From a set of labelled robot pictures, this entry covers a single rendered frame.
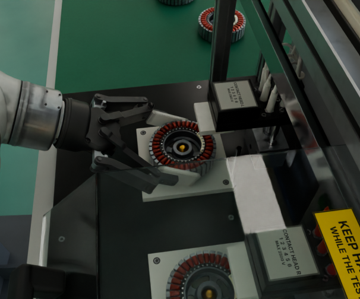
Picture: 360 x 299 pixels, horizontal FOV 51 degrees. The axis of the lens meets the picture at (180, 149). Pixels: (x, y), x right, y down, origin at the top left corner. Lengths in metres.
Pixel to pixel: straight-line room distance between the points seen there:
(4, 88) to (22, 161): 1.23
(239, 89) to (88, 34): 0.51
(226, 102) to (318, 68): 0.21
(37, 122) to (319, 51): 0.35
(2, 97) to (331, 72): 0.37
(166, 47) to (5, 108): 0.50
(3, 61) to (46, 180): 1.60
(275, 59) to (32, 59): 1.86
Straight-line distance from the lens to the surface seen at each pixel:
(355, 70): 0.33
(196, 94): 0.77
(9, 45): 2.35
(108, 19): 1.03
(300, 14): 0.40
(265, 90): 0.57
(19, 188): 1.67
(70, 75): 0.88
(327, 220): 0.29
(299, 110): 0.39
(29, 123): 0.53
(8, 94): 0.53
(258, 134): 0.64
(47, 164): 0.73
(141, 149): 0.67
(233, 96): 0.56
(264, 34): 0.48
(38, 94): 0.54
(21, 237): 1.53
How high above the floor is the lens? 1.31
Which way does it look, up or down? 53 degrees down
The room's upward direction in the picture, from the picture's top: straight up
